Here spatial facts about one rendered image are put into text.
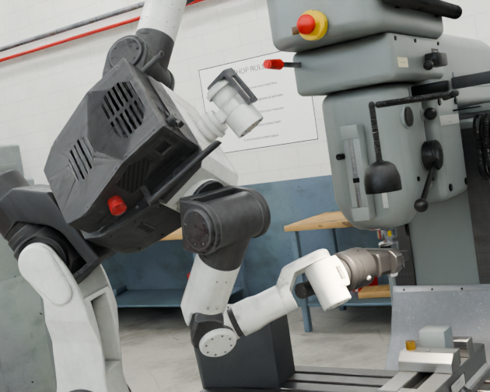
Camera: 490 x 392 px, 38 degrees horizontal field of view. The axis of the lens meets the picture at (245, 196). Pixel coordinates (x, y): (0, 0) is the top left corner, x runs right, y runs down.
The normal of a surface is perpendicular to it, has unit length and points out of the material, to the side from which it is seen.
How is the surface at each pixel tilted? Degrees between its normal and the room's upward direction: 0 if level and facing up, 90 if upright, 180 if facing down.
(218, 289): 125
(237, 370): 90
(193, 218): 93
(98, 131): 74
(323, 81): 90
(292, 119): 90
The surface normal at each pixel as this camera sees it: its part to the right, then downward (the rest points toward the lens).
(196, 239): -0.71, 0.20
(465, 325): -0.55, -0.33
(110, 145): -0.67, -0.13
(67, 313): -0.20, 0.09
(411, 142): 0.83, -0.09
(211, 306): 0.27, 0.59
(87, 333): -0.19, 0.50
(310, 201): -0.54, 0.14
